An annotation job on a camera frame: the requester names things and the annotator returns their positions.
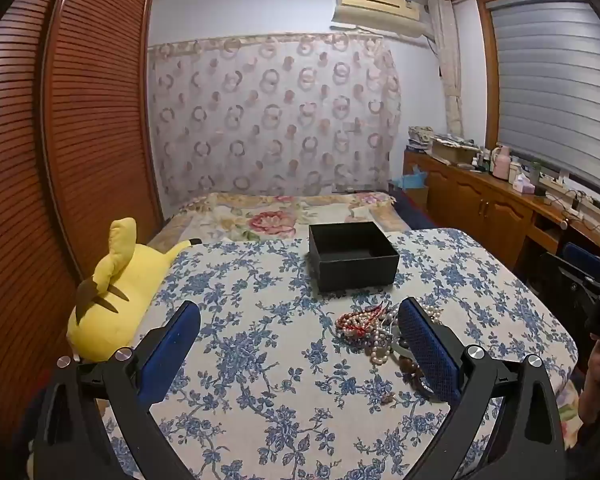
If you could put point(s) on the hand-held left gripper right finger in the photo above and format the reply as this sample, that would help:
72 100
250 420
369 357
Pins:
430 355

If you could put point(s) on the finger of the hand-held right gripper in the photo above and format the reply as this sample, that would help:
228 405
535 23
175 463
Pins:
560 270
582 256

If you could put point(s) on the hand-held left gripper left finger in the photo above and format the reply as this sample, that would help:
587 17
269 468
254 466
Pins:
175 345

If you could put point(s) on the black jewelry box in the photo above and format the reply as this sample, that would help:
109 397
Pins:
352 265

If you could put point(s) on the white power strip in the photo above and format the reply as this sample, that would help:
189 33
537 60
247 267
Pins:
575 195

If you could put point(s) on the yellow plush toy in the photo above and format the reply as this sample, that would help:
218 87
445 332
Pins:
120 290

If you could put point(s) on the pink tissue box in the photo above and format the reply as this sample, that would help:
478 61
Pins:
522 184

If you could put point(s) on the wooden cabinet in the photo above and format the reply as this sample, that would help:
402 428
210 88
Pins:
485 210

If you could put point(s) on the blue floral cloth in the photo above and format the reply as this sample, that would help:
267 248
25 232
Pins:
280 350

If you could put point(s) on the person's dark clothing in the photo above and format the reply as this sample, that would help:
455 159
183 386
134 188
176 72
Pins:
597 420

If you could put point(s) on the pink thermos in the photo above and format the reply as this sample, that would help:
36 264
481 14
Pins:
501 164

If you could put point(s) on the navy bed sheet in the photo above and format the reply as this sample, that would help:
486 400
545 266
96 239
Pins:
412 212

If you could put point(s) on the pink floral blanket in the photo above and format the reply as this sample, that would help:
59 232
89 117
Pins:
260 217

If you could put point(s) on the cardboard box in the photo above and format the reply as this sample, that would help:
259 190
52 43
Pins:
452 152

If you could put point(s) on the box with blue paper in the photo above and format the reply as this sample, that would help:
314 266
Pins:
410 187

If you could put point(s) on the grey window blind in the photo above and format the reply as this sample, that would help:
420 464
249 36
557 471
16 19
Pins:
555 75

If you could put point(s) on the wooden louvered wardrobe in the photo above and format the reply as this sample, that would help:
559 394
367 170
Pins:
80 135

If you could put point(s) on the lace window curtain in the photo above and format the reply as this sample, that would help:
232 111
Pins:
447 60

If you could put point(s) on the circle patterned curtain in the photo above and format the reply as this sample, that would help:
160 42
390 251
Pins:
275 120

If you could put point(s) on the wooden window frame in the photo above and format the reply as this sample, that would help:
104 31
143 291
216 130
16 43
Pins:
487 85

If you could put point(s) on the wall air conditioner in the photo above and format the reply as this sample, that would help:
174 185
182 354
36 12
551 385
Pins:
380 7

